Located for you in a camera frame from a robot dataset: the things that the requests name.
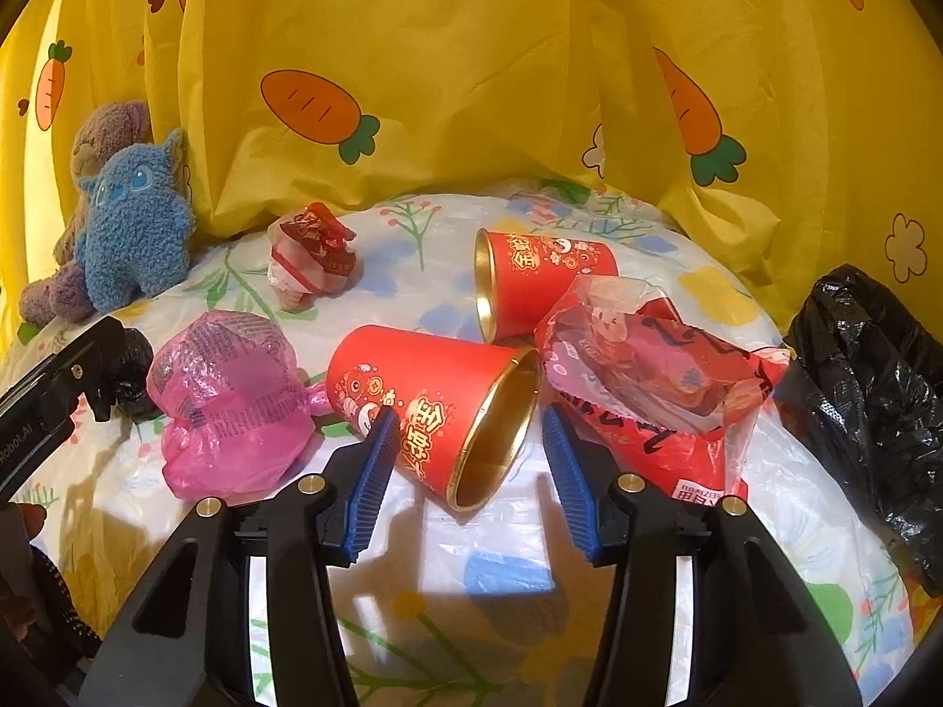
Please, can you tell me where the floral plastic tablecloth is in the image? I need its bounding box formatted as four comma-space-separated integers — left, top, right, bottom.
0, 177, 937, 707

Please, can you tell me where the person's left hand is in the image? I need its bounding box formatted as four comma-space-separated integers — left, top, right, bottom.
0, 502, 50, 642

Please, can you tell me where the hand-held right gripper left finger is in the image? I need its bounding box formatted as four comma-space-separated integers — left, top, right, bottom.
77, 407, 403, 707

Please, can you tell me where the black trash bag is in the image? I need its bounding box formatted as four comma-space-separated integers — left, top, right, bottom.
773, 263, 943, 597

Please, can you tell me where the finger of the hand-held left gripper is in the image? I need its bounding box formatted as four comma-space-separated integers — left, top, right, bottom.
0, 315, 126, 424

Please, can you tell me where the pink plastic bag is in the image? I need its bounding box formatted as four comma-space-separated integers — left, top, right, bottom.
146, 310, 329, 500

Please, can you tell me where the small red wrapper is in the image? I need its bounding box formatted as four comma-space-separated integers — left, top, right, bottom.
266, 201, 362, 312

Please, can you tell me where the yellow carrot print curtain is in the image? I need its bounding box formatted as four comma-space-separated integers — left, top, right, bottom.
0, 0, 943, 355

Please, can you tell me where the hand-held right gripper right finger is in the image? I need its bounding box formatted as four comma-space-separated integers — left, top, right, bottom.
541, 407, 863, 707

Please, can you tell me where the small black plastic bag ball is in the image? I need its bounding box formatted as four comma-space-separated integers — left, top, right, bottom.
109, 325, 157, 417

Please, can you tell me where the red plastic wrapper bag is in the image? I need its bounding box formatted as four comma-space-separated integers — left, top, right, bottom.
534, 275, 793, 509

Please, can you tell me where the blue plush monster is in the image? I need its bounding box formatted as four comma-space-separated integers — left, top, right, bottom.
74, 127, 199, 314

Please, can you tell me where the red paper cup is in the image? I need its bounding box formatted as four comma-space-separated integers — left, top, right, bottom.
324, 324, 542, 513
473, 228, 620, 346

